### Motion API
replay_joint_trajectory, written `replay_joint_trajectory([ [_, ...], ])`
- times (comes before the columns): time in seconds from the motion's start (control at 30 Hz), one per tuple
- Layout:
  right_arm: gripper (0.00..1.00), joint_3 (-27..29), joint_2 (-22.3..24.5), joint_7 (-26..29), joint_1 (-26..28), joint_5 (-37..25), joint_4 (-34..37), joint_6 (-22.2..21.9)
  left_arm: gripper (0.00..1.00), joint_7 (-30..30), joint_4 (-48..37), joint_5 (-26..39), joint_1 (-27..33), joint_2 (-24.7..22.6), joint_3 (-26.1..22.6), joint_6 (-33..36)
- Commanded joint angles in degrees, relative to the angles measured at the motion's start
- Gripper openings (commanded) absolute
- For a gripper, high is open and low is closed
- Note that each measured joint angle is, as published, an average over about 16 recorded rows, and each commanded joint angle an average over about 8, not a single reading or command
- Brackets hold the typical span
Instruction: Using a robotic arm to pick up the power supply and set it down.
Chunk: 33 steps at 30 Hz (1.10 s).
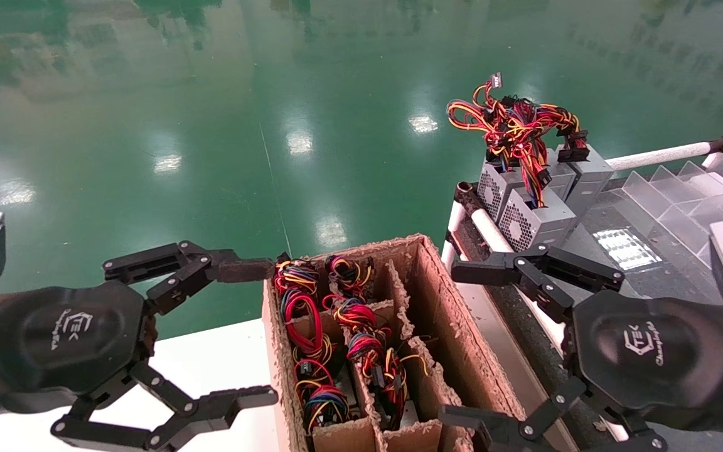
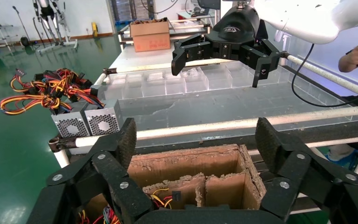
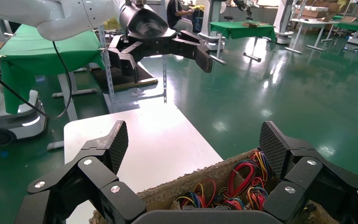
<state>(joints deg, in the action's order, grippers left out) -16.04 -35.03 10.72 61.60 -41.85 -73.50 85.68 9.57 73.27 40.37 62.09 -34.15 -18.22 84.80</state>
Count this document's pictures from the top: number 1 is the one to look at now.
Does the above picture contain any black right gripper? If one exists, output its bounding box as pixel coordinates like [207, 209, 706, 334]
[439, 244, 723, 452]

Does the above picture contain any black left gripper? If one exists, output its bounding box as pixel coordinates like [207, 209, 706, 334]
[0, 241, 279, 452]

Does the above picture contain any multicoloured power supply cable bundle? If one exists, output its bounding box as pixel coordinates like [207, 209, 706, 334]
[273, 253, 320, 296]
[325, 254, 375, 297]
[294, 358, 351, 435]
[323, 294, 394, 335]
[280, 291, 335, 362]
[345, 333, 429, 432]

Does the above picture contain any worn brown cardboard box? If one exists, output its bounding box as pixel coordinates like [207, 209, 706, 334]
[262, 234, 528, 452]

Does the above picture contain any grey metal power supply unit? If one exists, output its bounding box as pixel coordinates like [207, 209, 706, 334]
[544, 149, 577, 203]
[556, 143, 615, 218]
[477, 157, 528, 224]
[498, 187, 579, 254]

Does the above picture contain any clear acrylic divider tray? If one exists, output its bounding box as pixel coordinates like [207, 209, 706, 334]
[562, 160, 723, 302]

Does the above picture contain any tangled multicoloured cable harness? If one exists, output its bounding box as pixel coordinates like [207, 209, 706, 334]
[447, 72, 590, 208]

